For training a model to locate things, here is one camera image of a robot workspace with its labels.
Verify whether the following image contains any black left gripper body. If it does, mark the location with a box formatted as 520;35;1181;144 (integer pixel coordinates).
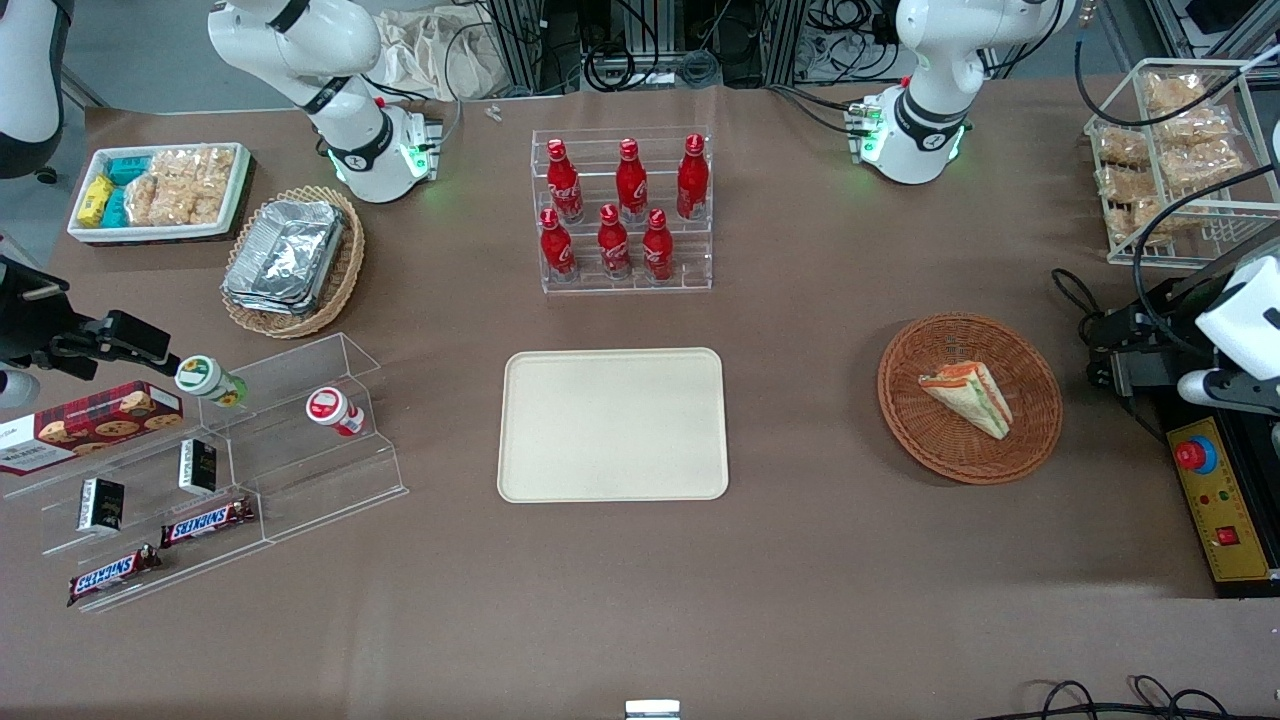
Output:
1150;300;1206;396

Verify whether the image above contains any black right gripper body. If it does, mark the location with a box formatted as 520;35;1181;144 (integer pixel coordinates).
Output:
0;258;73;369

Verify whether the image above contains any triangular sandwich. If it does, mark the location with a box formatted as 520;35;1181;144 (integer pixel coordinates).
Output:
918;360;1013;441

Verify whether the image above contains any white rectangular snack tray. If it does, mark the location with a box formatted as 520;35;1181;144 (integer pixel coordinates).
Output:
67;142;251;244

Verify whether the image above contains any oval light wicker basket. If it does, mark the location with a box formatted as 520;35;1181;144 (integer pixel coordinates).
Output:
220;185;366;340

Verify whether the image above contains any round brown wicker basket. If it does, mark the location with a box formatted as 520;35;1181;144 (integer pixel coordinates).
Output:
877;313;1064;486

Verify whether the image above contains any beige rectangular serving tray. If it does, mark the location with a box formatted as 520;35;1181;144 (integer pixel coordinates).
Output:
497;347;730;503

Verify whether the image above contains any black countertop appliance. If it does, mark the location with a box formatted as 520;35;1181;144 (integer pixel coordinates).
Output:
1085;250;1280;421

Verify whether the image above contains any red tartan cookie box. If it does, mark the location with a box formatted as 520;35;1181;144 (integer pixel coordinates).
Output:
0;380;185;477

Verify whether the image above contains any clear acrylic stepped shelf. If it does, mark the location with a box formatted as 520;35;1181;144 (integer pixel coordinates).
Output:
0;395;271;613
190;332;409;546

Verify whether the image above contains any green-lid small bottle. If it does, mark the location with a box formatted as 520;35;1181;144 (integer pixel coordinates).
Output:
175;355;248;408

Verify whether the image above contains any clear rice cracker bag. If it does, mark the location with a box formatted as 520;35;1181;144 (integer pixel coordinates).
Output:
1097;165;1161;203
1155;108;1233;147
1105;200;1173;247
1143;72;1206;113
1095;128;1151;167
1160;140;1246;193
150;148;237;225
124;165;197;227

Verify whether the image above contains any yellow snack pack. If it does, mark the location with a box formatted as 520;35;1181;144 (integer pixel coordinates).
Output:
77;175;116;229

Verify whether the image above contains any small black white box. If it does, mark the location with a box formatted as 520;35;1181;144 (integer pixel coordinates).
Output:
78;478;126;532
179;438;218;495

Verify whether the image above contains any yellow emergency stop control box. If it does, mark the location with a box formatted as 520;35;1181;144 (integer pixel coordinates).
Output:
1167;417;1280;598

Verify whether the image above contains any aluminium foil container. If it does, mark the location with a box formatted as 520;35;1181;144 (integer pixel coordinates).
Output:
222;270;323;316
228;200;346;301

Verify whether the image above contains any Snickers chocolate bar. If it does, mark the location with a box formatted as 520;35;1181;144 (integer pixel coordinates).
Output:
160;497;256;549
67;545;163;608

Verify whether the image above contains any red-lid small bottle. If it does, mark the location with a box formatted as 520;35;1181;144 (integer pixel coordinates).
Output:
305;387;366;437

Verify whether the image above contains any beige cloth bag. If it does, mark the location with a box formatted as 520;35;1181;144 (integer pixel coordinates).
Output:
375;5;506;101

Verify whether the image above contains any red cola bottle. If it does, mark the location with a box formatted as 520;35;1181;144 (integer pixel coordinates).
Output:
642;208;675;282
597;204;633;280
676;133;710;221
615;138;649;223
546;138;585;223
539;207;577;282

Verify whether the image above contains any clear acrylic bottle rack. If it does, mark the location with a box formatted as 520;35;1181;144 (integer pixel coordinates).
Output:
530;127;714;294

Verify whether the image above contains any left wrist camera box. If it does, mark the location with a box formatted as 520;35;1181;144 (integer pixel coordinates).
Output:
1092;306;1166;351

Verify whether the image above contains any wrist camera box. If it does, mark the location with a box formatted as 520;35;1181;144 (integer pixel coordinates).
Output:
1092;306;1166;351
98;310;182;374

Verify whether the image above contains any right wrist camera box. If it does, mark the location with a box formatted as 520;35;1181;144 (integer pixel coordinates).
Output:
98;310;182;374

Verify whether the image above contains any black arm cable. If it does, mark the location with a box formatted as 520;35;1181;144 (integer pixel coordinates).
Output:
1075;0;1263;129
1133;160;1280;346

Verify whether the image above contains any black appliance power cable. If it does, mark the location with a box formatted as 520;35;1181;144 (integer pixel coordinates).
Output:
1050;268;1113;401

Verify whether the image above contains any white wire rack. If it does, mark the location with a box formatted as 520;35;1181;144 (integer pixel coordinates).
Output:
1085;58;1280;267

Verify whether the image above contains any black floor cable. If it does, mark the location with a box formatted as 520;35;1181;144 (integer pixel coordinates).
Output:
1000;675;1236;720

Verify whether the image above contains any black base cable bundle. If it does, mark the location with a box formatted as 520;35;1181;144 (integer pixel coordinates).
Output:
768;84;867;137

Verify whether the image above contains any aluminium frame post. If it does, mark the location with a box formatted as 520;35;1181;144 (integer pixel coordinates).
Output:
485;0;546;96
765;0;807;87

